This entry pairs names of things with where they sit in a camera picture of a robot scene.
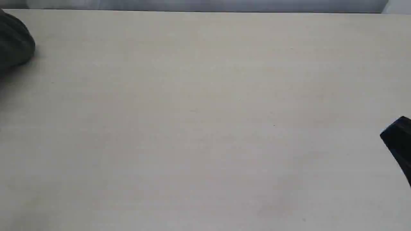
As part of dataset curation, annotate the forearm in dark green sleeve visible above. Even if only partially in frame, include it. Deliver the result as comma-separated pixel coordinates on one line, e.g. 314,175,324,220
0,9,36,75

